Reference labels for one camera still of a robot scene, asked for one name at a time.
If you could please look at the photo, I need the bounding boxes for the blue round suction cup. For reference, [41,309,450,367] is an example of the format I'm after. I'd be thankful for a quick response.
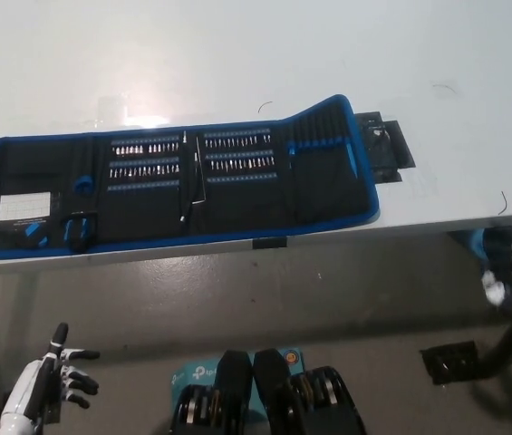
[72,176,95,196]

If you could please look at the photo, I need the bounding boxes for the blue black clip tool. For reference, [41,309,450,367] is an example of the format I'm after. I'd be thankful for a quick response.
[60,216,90,253]

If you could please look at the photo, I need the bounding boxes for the teal tp-link box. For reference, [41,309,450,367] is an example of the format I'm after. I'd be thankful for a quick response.
[169,346,304,421]

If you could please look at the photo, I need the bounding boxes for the black blue-trimmed toolkit roll case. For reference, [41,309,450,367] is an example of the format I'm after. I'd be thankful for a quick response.
[0,93,382,259]

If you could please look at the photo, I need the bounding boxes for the black tweezers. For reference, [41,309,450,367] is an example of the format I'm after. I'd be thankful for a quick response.
[191,134,208,206]

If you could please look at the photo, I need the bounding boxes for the black silver screwdriver handle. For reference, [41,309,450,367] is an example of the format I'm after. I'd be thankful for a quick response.
[178,130,192,224]

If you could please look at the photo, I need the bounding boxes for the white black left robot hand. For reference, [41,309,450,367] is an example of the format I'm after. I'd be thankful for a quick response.
[0,322,101,421]

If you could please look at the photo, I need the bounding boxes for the black tape patch on table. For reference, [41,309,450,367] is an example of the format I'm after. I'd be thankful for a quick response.
[353,111,418,185]

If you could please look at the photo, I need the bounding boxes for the small black tape strip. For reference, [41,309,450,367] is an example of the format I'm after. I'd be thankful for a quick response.
[252,237,289,251]

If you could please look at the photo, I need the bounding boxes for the white grid card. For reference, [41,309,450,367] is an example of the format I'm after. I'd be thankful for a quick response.
[0,191,53,223]

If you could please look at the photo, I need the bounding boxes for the blue and black chair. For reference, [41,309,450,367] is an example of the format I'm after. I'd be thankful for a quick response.
[460,228,488,263]

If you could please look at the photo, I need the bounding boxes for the black diagonal table leg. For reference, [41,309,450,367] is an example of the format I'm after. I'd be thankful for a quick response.
[475,316,512,382]

